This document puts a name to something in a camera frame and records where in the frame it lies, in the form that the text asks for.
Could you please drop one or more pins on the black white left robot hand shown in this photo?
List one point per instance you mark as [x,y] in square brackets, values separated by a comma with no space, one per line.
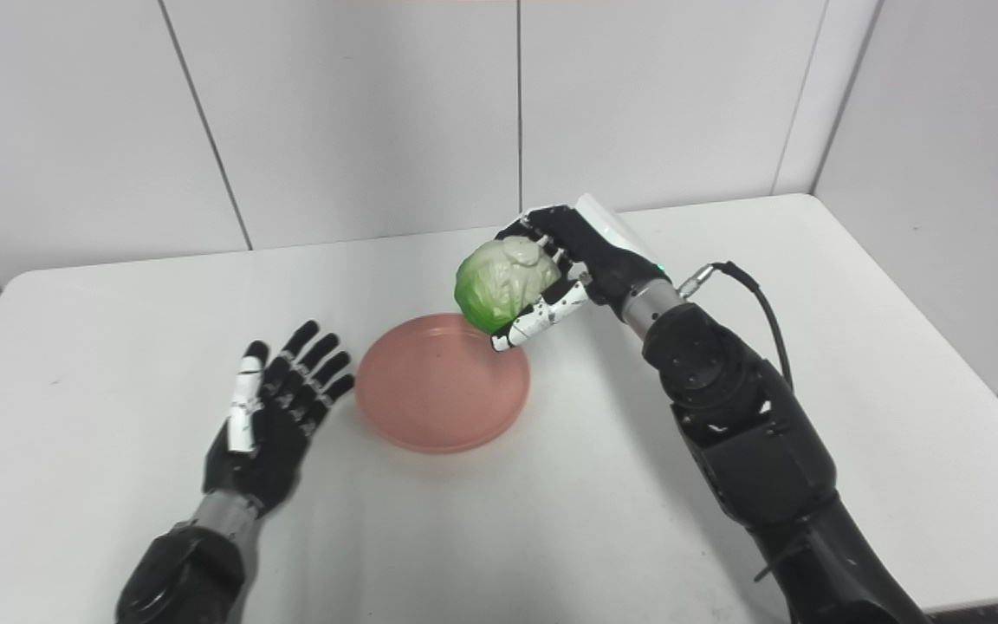
[269,451]

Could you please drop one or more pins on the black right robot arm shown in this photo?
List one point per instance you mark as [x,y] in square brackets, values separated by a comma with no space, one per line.
[750,433]

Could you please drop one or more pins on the pink round plate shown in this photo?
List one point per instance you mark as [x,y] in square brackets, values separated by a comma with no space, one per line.
[438,390]

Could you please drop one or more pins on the green white cabbage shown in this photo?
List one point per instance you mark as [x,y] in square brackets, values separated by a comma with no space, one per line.
[503,282]

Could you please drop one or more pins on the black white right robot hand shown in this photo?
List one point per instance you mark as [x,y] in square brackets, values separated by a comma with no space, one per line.
[612,260]

